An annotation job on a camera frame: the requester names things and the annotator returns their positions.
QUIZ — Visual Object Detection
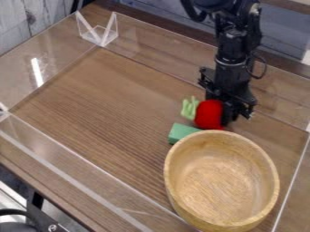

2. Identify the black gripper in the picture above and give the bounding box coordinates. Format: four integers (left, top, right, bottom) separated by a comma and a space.
198, 67, 256, 126

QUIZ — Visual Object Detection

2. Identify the red plush strawberry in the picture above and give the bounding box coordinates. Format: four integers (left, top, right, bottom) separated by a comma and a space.
180, 97, 223, 130

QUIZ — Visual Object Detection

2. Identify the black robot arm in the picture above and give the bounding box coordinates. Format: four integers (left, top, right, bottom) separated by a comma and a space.
180, 0, 265, 126

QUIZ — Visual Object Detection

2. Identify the green foam block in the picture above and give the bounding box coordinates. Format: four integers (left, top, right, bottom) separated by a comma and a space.
168, 123, 200, 144

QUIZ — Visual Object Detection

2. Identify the wooden bowl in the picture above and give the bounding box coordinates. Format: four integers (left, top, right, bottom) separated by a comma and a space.
163, 130, 279, 232

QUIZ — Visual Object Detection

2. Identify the clear acrylic tray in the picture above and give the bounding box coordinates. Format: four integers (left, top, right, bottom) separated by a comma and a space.
0, 5, 310, 232

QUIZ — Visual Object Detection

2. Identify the black cable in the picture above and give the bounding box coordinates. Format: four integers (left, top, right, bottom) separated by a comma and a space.
246, 53, 269, 81

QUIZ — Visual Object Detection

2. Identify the clear acrylic corner bracket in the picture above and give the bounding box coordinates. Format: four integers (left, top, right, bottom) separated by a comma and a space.
75, 12, 119, 47

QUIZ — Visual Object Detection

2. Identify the black table frame bracket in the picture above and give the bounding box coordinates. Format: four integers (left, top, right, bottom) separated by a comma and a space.
27, 189, 71, 232

